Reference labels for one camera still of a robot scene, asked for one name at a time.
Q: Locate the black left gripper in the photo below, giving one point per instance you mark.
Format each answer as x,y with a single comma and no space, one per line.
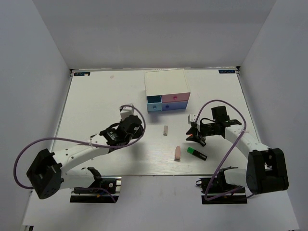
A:
138,132

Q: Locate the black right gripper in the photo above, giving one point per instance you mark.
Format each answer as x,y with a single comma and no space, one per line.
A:
193,130

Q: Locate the grey rectangular eraser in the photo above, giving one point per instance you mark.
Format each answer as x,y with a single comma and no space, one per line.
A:
165,130

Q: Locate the light blue small drawer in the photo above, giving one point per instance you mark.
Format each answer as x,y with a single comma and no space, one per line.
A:
154,103

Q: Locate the pink drawer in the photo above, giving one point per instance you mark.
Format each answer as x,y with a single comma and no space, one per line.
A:
176,97

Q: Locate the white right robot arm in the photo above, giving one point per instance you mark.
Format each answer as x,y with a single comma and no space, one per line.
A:
266,170

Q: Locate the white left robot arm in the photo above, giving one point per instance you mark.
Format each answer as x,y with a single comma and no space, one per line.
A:
52,171

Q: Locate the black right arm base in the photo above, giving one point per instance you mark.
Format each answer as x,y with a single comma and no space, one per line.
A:
237,197

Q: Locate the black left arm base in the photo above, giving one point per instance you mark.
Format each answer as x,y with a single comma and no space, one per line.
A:
103,191

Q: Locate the green capped black highlighter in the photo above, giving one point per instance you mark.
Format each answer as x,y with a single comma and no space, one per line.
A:
196,153

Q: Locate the pink eraser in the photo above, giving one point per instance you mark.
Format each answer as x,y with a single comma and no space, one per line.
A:
177,153

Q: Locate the white mini drawer cabinet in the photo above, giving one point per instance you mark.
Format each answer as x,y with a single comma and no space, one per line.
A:
165,82

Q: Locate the right blue corner label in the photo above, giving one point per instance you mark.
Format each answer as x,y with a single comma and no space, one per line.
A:
226,71

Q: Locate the blue corner label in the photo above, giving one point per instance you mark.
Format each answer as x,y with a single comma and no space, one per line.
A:
81,74
226,71

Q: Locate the left blue corner label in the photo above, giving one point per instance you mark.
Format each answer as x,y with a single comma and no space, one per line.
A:
81,74

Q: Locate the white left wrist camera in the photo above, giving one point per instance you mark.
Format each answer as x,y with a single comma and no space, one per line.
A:
126,111

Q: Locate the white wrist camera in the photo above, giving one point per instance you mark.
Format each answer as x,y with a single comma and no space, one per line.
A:
126,111
192,118

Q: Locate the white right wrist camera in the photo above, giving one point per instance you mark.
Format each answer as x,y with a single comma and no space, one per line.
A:
192,118

